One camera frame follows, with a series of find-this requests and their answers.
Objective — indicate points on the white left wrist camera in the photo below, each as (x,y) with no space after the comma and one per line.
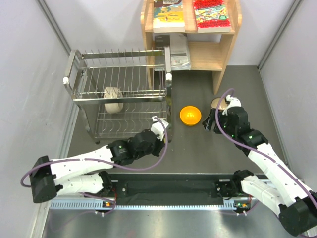
(158,127)

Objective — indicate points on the steel two-tier dish rack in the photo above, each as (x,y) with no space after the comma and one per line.
(119,92)

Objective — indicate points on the wooden shelf unit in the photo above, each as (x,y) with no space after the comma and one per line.
(210,56)

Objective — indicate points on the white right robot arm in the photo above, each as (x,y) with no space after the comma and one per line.
(293,202)

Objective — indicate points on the orange bowl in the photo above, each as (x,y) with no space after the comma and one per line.
(190,115)

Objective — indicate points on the red colourful cover book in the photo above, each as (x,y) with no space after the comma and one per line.
(211,16)

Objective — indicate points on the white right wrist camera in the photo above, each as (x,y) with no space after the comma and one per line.
(231,102)

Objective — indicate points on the yellow blue cover book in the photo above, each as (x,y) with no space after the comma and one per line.
(168,16)

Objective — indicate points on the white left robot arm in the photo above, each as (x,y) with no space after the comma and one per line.
(86,173)

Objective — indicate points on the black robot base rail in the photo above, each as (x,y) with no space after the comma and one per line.
(175,189)

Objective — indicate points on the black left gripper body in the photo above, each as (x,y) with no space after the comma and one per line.
(154,149)

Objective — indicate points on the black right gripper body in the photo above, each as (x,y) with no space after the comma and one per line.
(225,119)

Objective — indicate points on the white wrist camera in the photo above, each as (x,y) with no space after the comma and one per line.
(231,102)
(158,127)

